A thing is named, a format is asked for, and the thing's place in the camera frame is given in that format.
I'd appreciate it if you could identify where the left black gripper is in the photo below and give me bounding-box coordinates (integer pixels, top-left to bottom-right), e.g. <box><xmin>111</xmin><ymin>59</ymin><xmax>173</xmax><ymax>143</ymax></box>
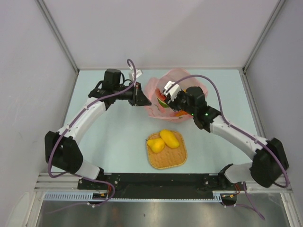
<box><xmin>113</xmin><ymin>81</ymin><xmax>151</xmax><ymax>107</ymax></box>

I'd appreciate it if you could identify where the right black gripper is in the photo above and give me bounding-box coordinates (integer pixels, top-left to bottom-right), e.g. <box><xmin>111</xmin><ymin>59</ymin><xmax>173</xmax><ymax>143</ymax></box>
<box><xmin>164</xmin><ymin>90</ymin><xmax>196</xmax><ymax>116</ymax></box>

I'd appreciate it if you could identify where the red-orange fake mango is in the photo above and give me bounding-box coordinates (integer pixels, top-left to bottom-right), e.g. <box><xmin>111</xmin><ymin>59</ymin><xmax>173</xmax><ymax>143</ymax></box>
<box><xmin>175</xmin><ymin>110</ymin><xmax>188</xmax><ymax>118</ymax></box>

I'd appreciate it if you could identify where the fake watermelon slice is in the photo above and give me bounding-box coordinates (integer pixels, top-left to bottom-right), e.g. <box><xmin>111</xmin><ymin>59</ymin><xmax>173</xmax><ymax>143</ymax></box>
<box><xmin>155</xmin><ymin>88</ymin><xmax>169</xmax><ymax>108</ymax></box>

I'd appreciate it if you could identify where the pink plastic bag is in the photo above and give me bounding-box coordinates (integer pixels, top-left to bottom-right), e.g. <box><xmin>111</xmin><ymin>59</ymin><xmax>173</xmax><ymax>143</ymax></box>
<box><xmin>144</xmin><ymin>69</ymin><xmax>193</xmax><ymax>123</ymax></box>

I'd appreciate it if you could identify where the yellow fake mango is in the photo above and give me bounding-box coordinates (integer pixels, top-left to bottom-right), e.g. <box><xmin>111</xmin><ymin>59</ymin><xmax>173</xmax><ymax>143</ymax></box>
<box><xmin>159</xmin><ymin>129</ymin><xmax>179</xmax><ymax>148</ymax></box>

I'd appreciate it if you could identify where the yellow fake pear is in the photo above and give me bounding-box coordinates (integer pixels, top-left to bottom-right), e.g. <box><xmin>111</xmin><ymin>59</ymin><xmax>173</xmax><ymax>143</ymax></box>
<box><xmin>147</xmin><ymin>138</ymin><xmax>165</xmax><ymax>153</ymax></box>

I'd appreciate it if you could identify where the woven bamboo tray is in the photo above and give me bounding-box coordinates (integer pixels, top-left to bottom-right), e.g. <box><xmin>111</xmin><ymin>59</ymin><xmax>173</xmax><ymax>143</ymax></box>
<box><xmin>146</xmin><ymin>131</ymin><xmax>187</xmax><ymax>170</ymax></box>

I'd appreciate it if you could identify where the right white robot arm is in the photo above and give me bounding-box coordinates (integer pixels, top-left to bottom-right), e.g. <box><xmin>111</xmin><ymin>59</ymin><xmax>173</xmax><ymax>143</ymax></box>
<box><xmin>163</xmin><ymin>81</ymin><xmax>289</xmax><ymax>190</ymax></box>

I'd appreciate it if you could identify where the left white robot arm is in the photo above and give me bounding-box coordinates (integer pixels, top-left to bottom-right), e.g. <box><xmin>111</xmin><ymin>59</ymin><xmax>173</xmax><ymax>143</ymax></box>
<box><xmin>45</xmin><ymin>69</ymin><xmax>151</xmax><ymax>189</ymax></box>

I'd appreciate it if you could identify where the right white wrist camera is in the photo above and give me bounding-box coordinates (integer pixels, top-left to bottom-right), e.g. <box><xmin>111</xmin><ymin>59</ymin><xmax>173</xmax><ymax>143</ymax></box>
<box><xmin>163</xmin><ymin>81</ymin><xmax>181</xmax><ymax>101</ymax></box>

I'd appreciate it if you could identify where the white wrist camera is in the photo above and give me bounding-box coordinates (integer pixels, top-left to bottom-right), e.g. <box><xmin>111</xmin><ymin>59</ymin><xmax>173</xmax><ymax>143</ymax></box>
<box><xmin>163</xmin><ymin>81</ymin><xmax>181</xmax><ymax>101</ymax></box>
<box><xmin>128</xmin><ymin>70</ymin><xmax>143</xmax><ymax>81</ymax></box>

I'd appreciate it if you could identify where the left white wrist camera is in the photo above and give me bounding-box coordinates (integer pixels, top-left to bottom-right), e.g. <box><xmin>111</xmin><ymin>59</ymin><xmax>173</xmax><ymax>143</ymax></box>
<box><xmin>128</xmin><ymin>70</ymin><xmax>143</xmax><ymax>81</ymax></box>

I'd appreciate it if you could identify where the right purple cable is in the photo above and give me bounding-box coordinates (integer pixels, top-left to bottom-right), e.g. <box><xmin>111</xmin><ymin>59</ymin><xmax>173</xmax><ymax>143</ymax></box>
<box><xmin>164</xmin><ymin>75</ymin><xmax>291</xmax><ymax>220</ymax></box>

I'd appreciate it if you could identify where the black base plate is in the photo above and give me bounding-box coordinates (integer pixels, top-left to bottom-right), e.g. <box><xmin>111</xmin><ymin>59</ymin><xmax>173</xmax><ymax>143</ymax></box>
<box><xmin>77</xmin><ymin>172</ymin><xmax>247</xmax><ymax>199</ymax></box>

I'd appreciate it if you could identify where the blue-white cable duct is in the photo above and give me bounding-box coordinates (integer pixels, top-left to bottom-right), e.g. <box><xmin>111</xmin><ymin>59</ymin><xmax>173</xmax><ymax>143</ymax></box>
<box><xmin>44</xmin><ymin>192</ymin><xmax>222</xmax><ymax>203</ymax></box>

